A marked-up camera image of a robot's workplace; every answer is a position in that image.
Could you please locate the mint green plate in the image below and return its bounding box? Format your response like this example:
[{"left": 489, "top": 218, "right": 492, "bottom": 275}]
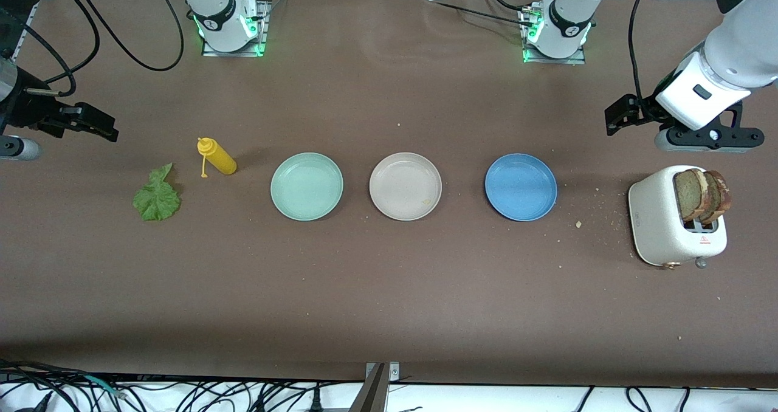
[{"left": 270, "top": 152, "right": 345, "bottom": 222}]

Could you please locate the black right arm loop cable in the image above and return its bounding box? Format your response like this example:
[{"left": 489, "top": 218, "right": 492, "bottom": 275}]
[{"left": 61, "top": 0, "right": 185, "bottom": 72}]

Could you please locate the thin black right gripper cable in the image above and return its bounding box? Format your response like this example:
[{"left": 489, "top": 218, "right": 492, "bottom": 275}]
[{"left": 21, "top": 0, "right": 102, "bottom": 97}]

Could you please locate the blue plate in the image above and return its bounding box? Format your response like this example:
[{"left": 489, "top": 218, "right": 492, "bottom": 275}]
[{"left": 484, "top": 153, "right": 558, "bottom": 222}]

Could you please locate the yellow mustard squeeze bottle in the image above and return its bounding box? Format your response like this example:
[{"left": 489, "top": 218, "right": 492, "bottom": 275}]
[{"left": 197, "top": 137, "right": 238, "bottom": 179}]

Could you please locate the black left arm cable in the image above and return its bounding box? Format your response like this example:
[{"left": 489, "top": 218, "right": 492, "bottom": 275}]
[{"left": 628, "top": 0, "right": 656, "bottom": 121}]

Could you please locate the teal tipped network cable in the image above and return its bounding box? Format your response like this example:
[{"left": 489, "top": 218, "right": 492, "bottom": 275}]
[{"left": 61, "top": 373, "right": 128, "bottom": 399}]

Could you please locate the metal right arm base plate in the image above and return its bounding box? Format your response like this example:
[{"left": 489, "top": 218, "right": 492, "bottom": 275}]
[{"left": 202, "top": 0, "right": 271, "bottom": 57}]

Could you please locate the beige plate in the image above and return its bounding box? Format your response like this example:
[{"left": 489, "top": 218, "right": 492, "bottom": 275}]
[{"left": 369, "top": 152, "right": 442, "bottom": 222}]

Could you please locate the grey metal bar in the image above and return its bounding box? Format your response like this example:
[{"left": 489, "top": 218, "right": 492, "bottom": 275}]
[{"left": 349, "top": 363, "right": 388, "bottom": 412}]

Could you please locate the black base power cable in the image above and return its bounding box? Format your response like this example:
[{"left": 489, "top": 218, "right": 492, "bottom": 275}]
[
  {"left": 479, "top": 0, "right": 534, "bottom": 12},
  {"left": 435, "top": 0, "right": 539, "bottom": 27}
]

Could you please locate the white toaster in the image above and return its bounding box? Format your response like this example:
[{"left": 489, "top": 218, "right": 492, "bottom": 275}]
[{"left": 628, "top": 165, "right": 728, "bottom": 270}]

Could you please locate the green lettuce leaf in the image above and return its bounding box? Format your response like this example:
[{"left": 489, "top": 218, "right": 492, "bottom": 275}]
[{"left": 132, "top": 162, "right": 182, "bottom": 222}]

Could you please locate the silver corner bracket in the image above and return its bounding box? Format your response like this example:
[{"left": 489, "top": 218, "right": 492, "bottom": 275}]
[{"left": 367, "top": 362, "right": 400, "bottom": 383}]

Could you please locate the toasted brown bread slice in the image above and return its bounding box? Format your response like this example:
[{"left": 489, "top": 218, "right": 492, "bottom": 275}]
[
  {"left": 673, "top": 168, "right": 710, "bottom": 222},
  {"left": 699, "top": 170, "right": 732, "bottom": 225}
]

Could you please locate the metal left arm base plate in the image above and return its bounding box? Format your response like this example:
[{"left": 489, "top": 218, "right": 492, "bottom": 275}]
[{"left": 523, "top": 8, "right": 587, "bottom": 65}]

